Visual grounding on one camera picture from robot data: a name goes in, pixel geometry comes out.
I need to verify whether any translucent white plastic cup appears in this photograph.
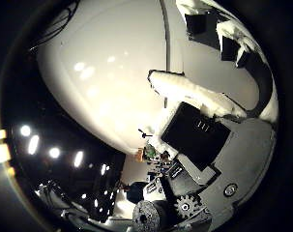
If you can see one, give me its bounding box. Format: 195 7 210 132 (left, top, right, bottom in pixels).
36 0 169 157

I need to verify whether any person in dark clothes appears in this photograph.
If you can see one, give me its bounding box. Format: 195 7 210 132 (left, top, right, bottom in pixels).
126 182 150 205

